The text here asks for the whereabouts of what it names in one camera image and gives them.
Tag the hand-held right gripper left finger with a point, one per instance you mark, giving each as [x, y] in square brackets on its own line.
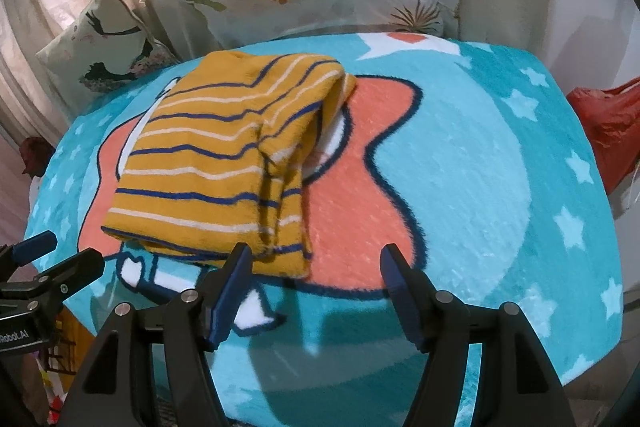
[227, 302]

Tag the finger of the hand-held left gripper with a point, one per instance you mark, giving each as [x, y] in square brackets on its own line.
[75, 268]
[35, 244]

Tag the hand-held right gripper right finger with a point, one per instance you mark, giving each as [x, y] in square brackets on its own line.
[405, 302]

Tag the mustard striped sweater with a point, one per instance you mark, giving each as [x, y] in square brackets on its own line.
[200, 147]

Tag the dark red cloth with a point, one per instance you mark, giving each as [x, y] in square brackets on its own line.
[37, 152]

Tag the blue star printed blanket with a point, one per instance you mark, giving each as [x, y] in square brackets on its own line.
[475, 182]

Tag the bird print pillow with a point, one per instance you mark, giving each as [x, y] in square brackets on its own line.
[100, 47]

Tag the red plastic bag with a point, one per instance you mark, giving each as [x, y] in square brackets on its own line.
[605, 122]

